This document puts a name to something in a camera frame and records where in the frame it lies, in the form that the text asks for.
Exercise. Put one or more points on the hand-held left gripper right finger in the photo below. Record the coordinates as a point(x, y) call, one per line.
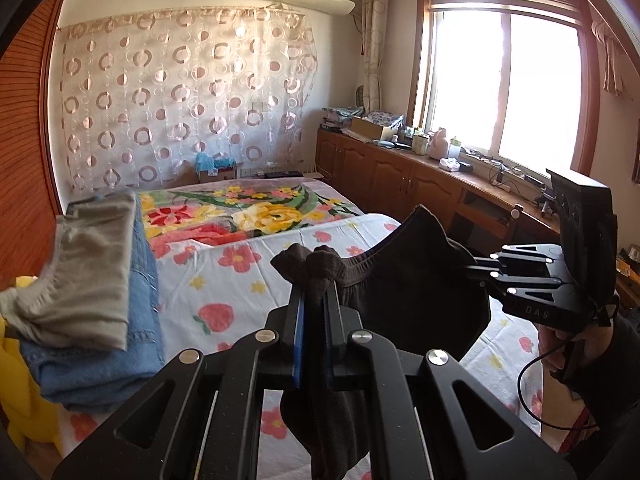
point(332, 355)

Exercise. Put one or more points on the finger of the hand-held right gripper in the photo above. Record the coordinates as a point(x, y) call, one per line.
point(520, 280)
point(525, 255)

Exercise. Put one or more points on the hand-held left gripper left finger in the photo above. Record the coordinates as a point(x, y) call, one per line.
point(298, 355)

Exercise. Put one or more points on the black pants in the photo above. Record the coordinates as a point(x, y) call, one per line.
point(415, 285)

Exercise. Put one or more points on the person's right forearm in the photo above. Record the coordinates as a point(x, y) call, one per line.
point(615, 390)

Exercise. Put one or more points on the folded grey pants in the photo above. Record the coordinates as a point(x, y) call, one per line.
point(85, 270)

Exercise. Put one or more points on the person's right hand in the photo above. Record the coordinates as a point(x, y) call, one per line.
point(550, 347)

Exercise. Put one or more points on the white power strip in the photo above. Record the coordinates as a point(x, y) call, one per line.
point(500, 182)

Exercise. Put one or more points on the white floral bed sheet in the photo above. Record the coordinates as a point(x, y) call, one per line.
point(235, 305)

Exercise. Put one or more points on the white tissue pack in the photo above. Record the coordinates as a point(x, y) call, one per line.
point(450, 165)

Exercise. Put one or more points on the baby bottle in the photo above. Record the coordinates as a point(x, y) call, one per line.
point(455, 149)

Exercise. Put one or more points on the pale pink jug bottle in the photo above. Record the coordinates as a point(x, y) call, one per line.
point(440, 142)

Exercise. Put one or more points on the pink floral blanket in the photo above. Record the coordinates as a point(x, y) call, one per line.
point(270, 215)

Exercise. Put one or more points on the cream jar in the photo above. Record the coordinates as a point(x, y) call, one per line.
point(420, 144)

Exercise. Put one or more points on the red cloth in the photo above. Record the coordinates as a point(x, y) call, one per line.
point(575, 425)

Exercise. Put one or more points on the long wooden cabinet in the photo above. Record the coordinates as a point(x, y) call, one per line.
point(380, 175)

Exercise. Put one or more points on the folded blue jeans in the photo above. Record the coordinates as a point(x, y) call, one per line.
point(125, 355)

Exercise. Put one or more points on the black flat device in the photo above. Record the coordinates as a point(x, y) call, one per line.
point(284, 175)

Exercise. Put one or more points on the wooden framed window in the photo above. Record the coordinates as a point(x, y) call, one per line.
point(500, 75)

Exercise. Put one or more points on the small cardboard box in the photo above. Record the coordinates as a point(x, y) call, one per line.
point(220, 176)

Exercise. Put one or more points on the open cardboard box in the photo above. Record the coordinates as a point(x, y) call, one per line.
point(372, 129)

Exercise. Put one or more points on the cream window curtain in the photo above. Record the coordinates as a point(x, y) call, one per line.
point(375, 45)
point(610, 60)

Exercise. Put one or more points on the blue patterned cloth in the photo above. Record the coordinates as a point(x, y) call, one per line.
point(345, 112)

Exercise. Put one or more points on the yellow cloth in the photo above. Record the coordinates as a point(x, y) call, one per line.
point(20, 390)

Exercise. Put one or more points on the circle patterned sheer curtain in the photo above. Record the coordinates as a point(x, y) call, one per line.
point(175, 85)

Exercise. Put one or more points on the wooden wardrobe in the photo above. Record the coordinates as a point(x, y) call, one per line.
point(25, 160)

